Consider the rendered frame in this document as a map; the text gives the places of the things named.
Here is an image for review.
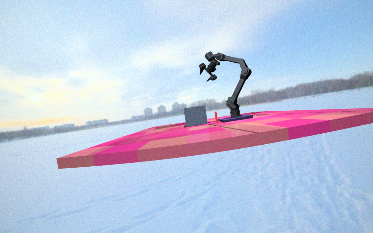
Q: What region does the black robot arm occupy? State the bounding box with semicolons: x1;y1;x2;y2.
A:
205;51;252;117

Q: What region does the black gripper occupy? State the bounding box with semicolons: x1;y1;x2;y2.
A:
199;63;217;82

